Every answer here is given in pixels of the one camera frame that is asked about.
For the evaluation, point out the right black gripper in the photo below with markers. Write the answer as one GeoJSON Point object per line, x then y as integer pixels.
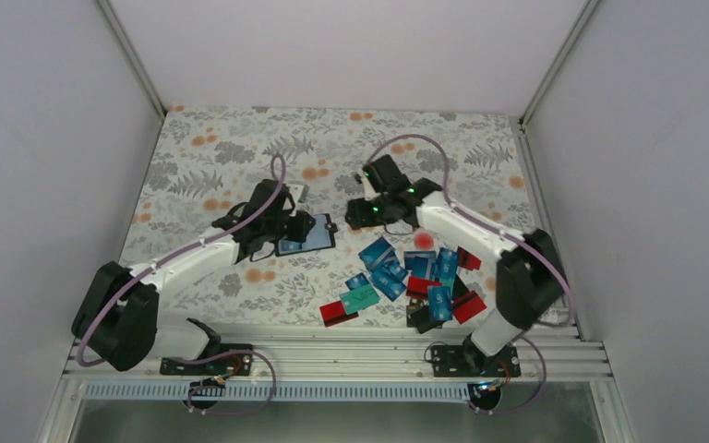
{"type": "Point", "coordinates": [359, 216]}

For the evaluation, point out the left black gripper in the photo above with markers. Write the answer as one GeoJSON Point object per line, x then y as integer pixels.
{"type": "Point", "coordinates": [301, 232]}

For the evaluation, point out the black leather card holder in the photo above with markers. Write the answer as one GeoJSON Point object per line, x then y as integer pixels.
{"type": "Point", "coordinates": [321, 235]}

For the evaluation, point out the blue VIP card with chip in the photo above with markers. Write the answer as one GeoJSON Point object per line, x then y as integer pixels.
{"type": "Point", "coordinates": [288, 247]}

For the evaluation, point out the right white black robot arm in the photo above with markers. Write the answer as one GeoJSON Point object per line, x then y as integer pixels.
{"type": "Point", "coordinates": [529, 276]}

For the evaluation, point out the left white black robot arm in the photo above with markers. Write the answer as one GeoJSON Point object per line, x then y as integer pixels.
{"type": "Point", "coordinates": [120, 318]}

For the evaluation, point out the blue striped card upper left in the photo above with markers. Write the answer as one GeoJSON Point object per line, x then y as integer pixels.
{"type": "Point", "coordinates": [378, 254]}

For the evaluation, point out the blue logo card with chip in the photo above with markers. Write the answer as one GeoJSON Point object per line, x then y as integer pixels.
{"type": "Point", "coordinates": [388, 284]}

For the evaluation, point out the blue card centre pile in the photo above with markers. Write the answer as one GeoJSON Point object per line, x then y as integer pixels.
{"type": "Point", "coordinates": [421, 264]}

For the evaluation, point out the green VIP card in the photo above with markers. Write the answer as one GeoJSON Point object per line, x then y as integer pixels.
{"type": "Point", "coordinates": [358, 299]}

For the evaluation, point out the red card middle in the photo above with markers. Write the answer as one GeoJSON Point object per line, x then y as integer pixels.
{"type": "Point", "coordinates": [417, 288]}

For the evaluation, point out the red card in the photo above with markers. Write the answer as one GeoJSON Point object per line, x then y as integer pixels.
{"type": "Point", "coordinates": [467, 306]}
{"type": "Point", "coordinates": [334, 313]}
{"type": "Point", "coordinates": [468, 261]}
{"type": "Point", "coordinates": [417, 288]}

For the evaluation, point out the red card lower left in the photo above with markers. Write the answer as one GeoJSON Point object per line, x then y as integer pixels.
{"type": "Point", "coordinates": [334, 313]}

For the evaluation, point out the blue card upper right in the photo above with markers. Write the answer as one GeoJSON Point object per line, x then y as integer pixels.
{"type": "Point", "coordinates": [447, 265]}

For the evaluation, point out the blue VIP card lower right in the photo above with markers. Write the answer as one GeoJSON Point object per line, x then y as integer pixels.
{"type": "Point", "coordinates": [439, 303]}

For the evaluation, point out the red card far right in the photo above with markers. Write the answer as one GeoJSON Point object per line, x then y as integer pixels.
{"type": "Point", "coordinates": [468, 261]}

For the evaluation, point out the black card bottom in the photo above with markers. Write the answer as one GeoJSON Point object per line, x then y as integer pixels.
{"type": "Point", "coordinates": [419, 318]}

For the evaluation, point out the red card lower right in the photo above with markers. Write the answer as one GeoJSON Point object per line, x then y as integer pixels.
{"type": "Point", "coordinates": [467, 306]}

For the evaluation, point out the floral patterned table mat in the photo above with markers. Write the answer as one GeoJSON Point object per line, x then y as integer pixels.
{"type": "Point", "coordinates": [210, 158]}

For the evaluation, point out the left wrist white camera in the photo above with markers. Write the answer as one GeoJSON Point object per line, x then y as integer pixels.
{"type": "Point", "coordinates": [298, 192]}

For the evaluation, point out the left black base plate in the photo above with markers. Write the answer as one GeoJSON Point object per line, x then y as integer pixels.
{"type": "Point", "coordinates": [235, 365]}

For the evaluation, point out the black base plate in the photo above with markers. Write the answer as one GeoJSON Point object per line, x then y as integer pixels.
{"type": "Point", "coordinates": [235, 365]}
{"type": "Point", "coordinates": [455, 361]}

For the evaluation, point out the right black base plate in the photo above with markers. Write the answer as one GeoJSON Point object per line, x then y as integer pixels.
{"type": "Point", "coordinates": [455, 361]}

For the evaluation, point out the grey slotted cable duct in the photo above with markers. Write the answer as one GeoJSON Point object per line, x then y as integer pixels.
{"type": "Point", "coordinates": [164, 390]}

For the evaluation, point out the aluminium front rail frame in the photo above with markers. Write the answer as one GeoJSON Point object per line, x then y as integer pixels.
{"type": "Point", "coordinates": [379, 354]}

